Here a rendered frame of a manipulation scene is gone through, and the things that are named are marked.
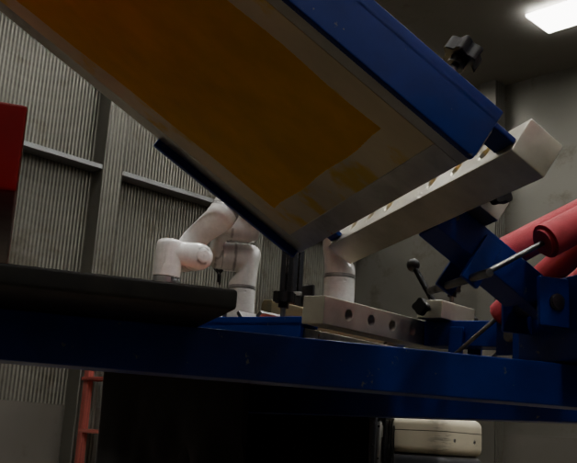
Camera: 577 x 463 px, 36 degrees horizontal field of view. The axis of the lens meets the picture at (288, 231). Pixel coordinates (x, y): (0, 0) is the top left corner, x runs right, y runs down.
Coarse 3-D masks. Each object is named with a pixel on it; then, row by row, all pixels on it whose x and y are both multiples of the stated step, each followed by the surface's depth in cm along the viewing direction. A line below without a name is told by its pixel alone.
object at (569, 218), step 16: (560, 208) 139; (576, 208) 125; (528, 224) 137; (544, 224) 122; (560, 224) 122; (576, 224) 122; (512, 240) 134; (528, 240) 134; (544, 240) 122; (560, 240) 121; (576, 240) 123; (512, 256) 121; (528, 256) 135; (560, 256) 153; (576, 256) 152; (544, 272) 154; (560, 272) 153; (576, 272) 164; (496, 304) 159; (496, 320) 160
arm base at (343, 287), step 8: (328, 280) 264; (336, 280) 263; (344, 280) 263; (352, 280) 265; (328, 288) 264; (336, 288) 262; (344, 288) 262; (352, 288) 264; (336, 296) 262; (344, 296) 262; (352, 296) 264
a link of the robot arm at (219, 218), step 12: (216, 204) 247; (204, 216) 247; (216, 216) 246; (228, 216) 246; (192, 228) 249; (204, 228) 249; (216, 228) 249; (228, 228) 249; (180, 240) 248; (192, 240) 250; (204, 240) 251
